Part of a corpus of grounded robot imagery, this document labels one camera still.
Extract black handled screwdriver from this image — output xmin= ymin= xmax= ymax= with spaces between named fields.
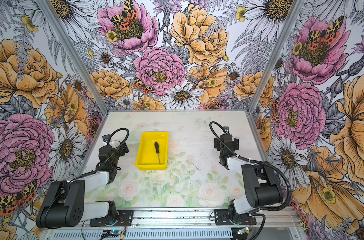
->
xmin=154 ymin=142 xmax=161 ymax=165

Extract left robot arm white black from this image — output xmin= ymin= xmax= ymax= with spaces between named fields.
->
xmin=36 ymin=128 xmax=129 ymax=229

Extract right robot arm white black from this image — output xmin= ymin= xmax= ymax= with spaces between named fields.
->
xmin=210 ymin=122 xmax=283 ymax=226

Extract yellow plastic bin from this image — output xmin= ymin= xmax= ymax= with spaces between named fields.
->
xmin=135 ymin=132 xmax=169 ymax=171

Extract left green circuit board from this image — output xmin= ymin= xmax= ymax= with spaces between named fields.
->
xmin=100 ymin=229 xmax=127 ymax=240

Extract green circuit board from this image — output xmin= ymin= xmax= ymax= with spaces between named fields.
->
xmin=237 ymin=227 xmax=251 ymax=235
xmin=100 ymin=229 xmax=127 ymax=240

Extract right green circuit board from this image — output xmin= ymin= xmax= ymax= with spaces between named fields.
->
xmin=237 ymin=227 xmax=251 ymax=235

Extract left black corrugated cable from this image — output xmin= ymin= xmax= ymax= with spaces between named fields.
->
xmin=44 ymin=127 xmax=130 ymax=211

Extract black corrugated cable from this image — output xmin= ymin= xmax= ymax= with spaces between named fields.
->
xmin=44 ymin=127 xmax=130 ymax=211
xmin=208 ymin=121 xmax=292 ymax=212

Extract right black corrugated cable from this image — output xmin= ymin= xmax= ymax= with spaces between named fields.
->
xmin=208 ymin=121 xmax=292 ymax=212

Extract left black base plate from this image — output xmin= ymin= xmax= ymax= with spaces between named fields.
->
xmin=90 ymin=210 xmax=134 ymax=227

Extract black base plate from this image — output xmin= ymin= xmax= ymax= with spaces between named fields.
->
xmin=214 ymin=209 xmax=257 ymax=226
xmin=90 ymin=210 xmax=134 ymax=227

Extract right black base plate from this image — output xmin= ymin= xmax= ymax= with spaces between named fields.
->
xmin=214 ymin=209 xmax=257 ymax=226

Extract aluminium front rail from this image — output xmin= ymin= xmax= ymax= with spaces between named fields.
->
xmin=41 ymin=206 xmax=302 ymax=230

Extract white slotted cable duct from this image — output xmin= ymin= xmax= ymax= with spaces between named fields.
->
xmin=47 ymin=228 xmax=233 ymax=240

